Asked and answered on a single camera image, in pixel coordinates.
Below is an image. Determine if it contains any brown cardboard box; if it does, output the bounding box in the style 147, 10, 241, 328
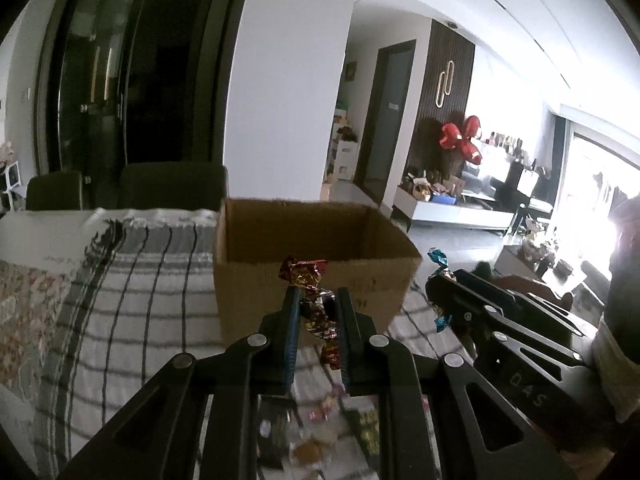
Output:
214, 198, 423, 346

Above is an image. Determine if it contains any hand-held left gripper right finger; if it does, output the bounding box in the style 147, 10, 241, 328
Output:
336, 287, 568, 480

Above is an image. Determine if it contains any gold loop wall ornament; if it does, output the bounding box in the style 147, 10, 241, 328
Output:
436, 60, 455, 109

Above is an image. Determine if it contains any person's right forearm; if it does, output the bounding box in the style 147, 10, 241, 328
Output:
592, 310, 640, 423

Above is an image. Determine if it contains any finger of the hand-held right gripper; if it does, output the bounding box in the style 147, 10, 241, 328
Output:
434, 287, 586, 367
425, 269, 598, 346

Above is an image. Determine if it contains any dark gold printed snack packet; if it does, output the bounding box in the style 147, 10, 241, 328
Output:
350, 395, 382, 456

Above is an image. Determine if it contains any white low cabinet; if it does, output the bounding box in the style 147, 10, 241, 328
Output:
392, 185, 516, 233

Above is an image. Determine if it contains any bright window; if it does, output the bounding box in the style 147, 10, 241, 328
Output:
557, 105, 640, 266

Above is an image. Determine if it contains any orange brown snack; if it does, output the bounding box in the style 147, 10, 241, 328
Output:
292, 440, 326, 467

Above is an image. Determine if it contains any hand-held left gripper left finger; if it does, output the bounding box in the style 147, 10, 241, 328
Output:
57, 287, 303, 480

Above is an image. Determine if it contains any floral patterned cloth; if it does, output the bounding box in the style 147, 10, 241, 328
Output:
0, 260, 76, 391

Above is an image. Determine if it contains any brown wooden chair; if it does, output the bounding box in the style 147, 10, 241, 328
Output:
497, 274, 576, 313

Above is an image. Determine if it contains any red gold candy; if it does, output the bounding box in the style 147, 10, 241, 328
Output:
279, 256, 342, 371

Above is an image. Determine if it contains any dark glass double door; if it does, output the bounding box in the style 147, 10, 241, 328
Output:
35, 0, 241, 196

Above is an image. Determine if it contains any low coffee table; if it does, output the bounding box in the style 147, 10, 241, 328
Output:
495, 237, 588, 293

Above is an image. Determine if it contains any white black checked tablecloth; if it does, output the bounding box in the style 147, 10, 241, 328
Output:
30, 207, 476, 480

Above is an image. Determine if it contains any blue candy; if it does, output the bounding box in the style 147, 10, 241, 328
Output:
427, 247, 453, 333

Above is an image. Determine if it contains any dark upholstered chair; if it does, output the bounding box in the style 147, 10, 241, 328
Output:
25, 170, 83, 211
119, 162, 228, 211

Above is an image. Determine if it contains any white shelf unit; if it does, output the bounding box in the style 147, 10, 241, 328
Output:
325, 105, 358, 183

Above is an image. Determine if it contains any red balloon dog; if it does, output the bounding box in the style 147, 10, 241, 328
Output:
439, 115, 485, 163

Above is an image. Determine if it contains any dark interior door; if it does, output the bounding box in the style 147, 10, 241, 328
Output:
352, 40, 417, 201

